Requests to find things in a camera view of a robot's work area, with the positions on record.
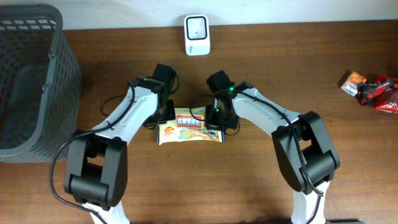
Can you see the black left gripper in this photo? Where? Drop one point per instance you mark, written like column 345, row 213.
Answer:
column 171, row 114

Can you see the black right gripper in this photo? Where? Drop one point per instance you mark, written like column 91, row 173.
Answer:
column 213, row 124

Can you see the beige snack bag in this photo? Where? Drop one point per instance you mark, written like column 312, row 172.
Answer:
column 188, row 126

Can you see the small orange tissue pack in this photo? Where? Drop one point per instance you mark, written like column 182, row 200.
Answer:
column 351, row 82

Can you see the black and red snack packet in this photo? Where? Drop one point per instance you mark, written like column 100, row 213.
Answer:
column 368, row 92

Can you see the red candy bag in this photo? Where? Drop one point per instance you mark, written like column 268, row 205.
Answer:
column 387, row 101

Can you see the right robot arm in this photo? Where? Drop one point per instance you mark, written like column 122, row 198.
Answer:
column 306, row 156

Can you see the white barcode scanner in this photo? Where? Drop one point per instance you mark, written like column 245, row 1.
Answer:
column 197, row 35

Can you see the grey plastic mesh basket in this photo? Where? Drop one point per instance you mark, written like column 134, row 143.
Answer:
column 40, row 83

